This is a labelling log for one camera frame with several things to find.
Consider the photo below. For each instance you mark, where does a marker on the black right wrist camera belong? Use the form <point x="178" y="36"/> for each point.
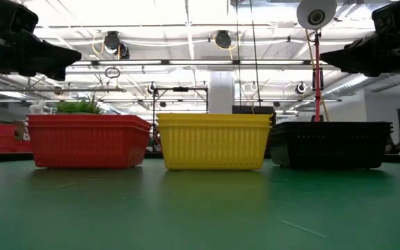
<point x="398" y="15"/>

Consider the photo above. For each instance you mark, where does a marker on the red desk lamp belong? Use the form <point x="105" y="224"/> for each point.
<point x="307" y="10"/>

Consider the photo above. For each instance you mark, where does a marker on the yellow plastic basket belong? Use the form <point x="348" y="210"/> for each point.
<point x="214" y="149"/>
<point x="214" y="121"/>
<point x="214" y="116"/>

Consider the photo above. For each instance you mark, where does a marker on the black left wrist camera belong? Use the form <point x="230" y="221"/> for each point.
<point x="23" y="19"/>

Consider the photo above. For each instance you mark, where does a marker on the succulent in white pot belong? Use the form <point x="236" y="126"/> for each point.
<point x="78" y="107"/>

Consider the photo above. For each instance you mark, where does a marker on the black stand frame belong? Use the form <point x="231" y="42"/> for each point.
<point x="181" y="89"/>

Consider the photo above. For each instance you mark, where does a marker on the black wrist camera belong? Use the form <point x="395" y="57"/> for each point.
<point x="23" y="19"/>
<point x="398" y="15"/>

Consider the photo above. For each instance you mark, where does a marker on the green table mat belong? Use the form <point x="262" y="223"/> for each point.
<point x="200" y="208"/>

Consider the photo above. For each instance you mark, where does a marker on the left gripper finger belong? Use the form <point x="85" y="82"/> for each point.
<point x="58" y="74"/>
<point x="47" y="55"/>

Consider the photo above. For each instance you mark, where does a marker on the red plastic basket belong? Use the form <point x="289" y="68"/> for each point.
<point x="89" y="122"/>
<point x="89" y="117"/>
<point x="89" y="149"/>

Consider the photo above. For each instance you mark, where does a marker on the red storage crate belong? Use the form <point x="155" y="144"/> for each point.
<point x="2" y="137"/>

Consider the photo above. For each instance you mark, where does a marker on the black plastic basket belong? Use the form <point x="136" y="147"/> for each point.
<point x="332" y="152"/>
<point x="332" y="123"/>
<point x="332" y="128"/>

